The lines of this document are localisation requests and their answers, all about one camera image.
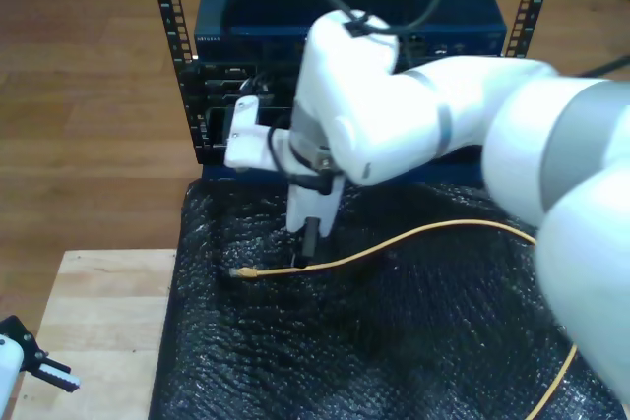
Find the yellow network cable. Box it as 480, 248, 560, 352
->
228, 219, 578, 420

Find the blue base board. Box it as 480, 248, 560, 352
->
201, 163, 496, 188

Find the black bubble wrap mat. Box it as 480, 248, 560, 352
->
147, 178, 629, 420

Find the black Dell rack server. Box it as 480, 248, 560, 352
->
196, 58, 504, 110

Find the black perforated equipment rack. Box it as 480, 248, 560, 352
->
145, 0, 560, 168

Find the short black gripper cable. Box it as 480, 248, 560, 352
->
268, 124, 332, 196

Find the blue Netgear network switch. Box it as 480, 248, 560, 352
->
193, 0, 508, 60

